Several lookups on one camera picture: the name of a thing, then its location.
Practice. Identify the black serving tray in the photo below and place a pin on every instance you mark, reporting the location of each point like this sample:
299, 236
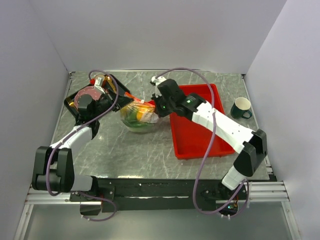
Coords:
120, 88

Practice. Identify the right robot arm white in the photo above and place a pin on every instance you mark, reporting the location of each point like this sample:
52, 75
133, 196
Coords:
250, 145

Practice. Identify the small orange toy fruit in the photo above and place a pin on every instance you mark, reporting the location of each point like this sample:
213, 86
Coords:
144, 111

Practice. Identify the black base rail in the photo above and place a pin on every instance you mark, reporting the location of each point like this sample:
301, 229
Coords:
157, 194

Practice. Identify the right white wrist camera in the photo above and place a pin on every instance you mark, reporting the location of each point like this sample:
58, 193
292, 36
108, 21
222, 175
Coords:
156, 81

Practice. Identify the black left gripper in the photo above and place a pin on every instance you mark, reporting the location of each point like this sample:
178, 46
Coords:
113, 108

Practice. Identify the clear zip top bag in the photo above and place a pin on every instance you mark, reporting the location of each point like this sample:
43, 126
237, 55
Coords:
129, 111

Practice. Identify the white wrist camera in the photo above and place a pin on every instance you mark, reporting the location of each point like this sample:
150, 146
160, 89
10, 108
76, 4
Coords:
98, 83
156, 81

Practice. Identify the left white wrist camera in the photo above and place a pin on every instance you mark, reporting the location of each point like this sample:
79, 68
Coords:
98, 83

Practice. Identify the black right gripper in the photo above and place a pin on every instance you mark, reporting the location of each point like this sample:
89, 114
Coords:
159, 111

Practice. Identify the pink dotted plate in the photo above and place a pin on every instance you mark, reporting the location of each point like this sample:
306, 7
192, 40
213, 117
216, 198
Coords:
88, 90

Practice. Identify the red plastic bin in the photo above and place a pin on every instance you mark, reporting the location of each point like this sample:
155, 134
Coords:
190, 140

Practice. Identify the gold spoon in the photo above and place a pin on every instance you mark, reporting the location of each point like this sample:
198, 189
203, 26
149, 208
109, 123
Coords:
110, 84

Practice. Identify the dark green mug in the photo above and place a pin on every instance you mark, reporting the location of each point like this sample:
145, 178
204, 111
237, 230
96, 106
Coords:
241, 108

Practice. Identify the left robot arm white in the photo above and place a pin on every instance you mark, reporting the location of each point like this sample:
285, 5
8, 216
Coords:
53, 169

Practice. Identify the orange green toy mango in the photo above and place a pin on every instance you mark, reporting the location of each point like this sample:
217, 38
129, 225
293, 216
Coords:
134, 123

